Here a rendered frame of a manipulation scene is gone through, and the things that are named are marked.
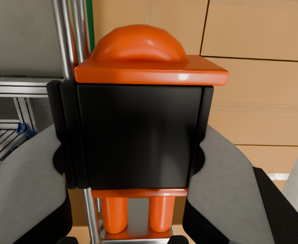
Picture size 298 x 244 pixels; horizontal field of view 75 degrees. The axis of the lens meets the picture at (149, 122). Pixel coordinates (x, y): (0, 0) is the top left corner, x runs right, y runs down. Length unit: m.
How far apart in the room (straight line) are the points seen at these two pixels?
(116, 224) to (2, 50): 1.47
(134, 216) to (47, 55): 1.33
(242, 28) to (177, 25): 0.24
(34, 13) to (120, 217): 1.36
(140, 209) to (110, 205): 0.05
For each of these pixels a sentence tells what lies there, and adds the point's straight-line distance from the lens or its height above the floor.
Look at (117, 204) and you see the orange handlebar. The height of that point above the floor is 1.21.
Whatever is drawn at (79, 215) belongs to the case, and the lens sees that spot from 0.45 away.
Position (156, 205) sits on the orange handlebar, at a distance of 0.17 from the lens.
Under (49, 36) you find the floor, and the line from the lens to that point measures 1.43.
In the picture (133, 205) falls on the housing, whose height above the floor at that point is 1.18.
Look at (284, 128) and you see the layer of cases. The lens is 1.12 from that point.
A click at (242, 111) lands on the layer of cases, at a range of 0.96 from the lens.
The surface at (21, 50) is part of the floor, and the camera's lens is 1.52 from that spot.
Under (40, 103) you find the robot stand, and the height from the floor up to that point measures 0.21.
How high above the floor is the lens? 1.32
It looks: 63 degrees down
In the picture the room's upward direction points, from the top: 174 degrees clockwise
